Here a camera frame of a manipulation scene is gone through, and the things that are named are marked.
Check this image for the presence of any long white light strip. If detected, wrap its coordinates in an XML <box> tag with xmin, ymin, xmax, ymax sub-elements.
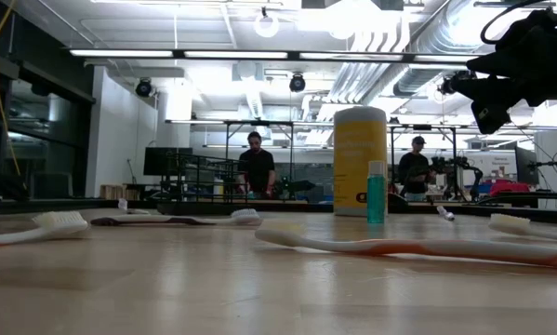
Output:
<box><xmin>69</xmin><ymin>49</ymin><xmax>174</xmax><ymax>59</ymax></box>
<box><xmin>298</xmin><ymin>52</ymin><xmax>404</xmax><ymax>62</ymax></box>
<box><xmin>183</xmin><ymin>50</ymin><xmax>288</xmax><ymax>60</ymax></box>
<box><xmin>413</xmin><ymin>54</ymin><xmax>483</xmax><ymax>63</ymax></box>

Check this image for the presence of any red bag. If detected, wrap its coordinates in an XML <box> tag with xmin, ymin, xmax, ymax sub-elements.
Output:
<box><xmin>489</xmin><ymin>180</ymin><xmax>532</xmax><ymax>198</ymax></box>

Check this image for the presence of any person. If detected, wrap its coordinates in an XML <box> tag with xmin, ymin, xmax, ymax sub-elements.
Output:
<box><xmin>397</xmin><ymin>135</ymin><xmax>437</xmax><ymax>202</ymax></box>
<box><xmin>236</xmin><ymin>130</ymin><xmax>277</xmax><ymax>200</ymax></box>

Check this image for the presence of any yellow wipes canister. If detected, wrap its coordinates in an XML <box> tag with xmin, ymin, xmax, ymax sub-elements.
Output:
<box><xmin>332</xmin><ymin>105</ymin><xmax>390</xmax><ymax>218</ymax></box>

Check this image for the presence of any silver air duct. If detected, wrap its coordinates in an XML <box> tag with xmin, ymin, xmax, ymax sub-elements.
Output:
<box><xmin>391</xmin><ymin>0</ymin><xmax>493</xmax><ymax>99</ymax></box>

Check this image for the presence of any teal mouthwash bottle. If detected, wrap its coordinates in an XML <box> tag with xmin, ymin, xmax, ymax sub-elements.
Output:
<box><xmin>366</xmin><ymin>160</ymin><xmax>388</xmax><ymax>225</ymax></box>

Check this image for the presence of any wooden crate stack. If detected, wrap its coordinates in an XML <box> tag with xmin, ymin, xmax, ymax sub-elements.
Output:
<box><xmin>99</xmin><ymin>183</ymin><xmax>142</xmax><ymax>202</ymax></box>

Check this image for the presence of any black computer monitor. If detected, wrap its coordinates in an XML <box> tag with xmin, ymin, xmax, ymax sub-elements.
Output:
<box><xmin>513</xmin><ymin>145</ymin><xmax>540</xmax><ymax>186</ymax></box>
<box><xmin>142</xmin><ymin>146</ymin><xmax>194</xmax><ymax>178</ymax></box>

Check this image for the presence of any black metal workstation frame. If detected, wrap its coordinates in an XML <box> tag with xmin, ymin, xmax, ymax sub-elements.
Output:
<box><xmin>222</xmin><ymin>119</ymin><xmax>295</xmax><ymax>199</ymax></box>
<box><xmin>388</xmin><ymin>123</ymin><xmax>459</xmax><ymax>202</ymax></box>

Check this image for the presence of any white ring lamp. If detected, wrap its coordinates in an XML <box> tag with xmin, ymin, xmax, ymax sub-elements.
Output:
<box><xmin>253</xmin><ymin>13</ymin><xmax>281</xmax><ymax>39</ymax></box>

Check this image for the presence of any yellow hanging cable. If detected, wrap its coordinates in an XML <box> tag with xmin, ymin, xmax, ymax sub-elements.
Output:
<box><xmin>0</xmin><ymin>0</ymin><xmax>31</xmax><ymax>196</ymax></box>

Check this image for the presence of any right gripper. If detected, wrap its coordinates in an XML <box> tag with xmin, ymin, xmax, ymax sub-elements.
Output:
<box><xmin>466</xmin><ymin>18</ymin><xmax>557</xmax><ymax>136</ymax></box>

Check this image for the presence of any black track light cluster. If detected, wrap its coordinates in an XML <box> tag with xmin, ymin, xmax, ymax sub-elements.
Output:
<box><xmin>438</xmin><ymin>69</ymin><xmax>470</xmax><ymax>97</ymax></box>

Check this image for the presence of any black hanging spotlight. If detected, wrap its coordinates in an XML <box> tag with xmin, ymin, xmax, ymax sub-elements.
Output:
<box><xmin>135</xmin><ymin>77</ymin><xmax>155</xmax><ymax>99</ymax></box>
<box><xmin>288</xmin><ymin>73</ymin><xmax>307</xmax><ymax>93</ymax></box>

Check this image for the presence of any black wire caddy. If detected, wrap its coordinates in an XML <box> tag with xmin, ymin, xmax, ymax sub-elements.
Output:
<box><xmin>165</xmin><ymin>152</ymin><xmax>255</xmax><ymax>216</ymax></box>

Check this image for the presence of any orange white toothbrush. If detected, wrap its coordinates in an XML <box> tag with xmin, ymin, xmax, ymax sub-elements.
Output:
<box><xmin>487</xmin><ymin>212</ymin><xmax>557</xmax><ymax>243</ymax></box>
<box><xmin>0</xmin><ymin>210</ymin><xmax>89</xmax><ymax>248</ymax></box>
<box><xmin>254</xmin><ymin>219</ymin><xmax>557</xmax><ymax>270</ymax></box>

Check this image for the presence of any black table frame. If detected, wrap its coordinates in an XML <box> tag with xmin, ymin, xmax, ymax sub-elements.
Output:
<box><xmin>0</xmin><ymin>197</ymin><xmax>557</xmax><ymax>225</ymax></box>

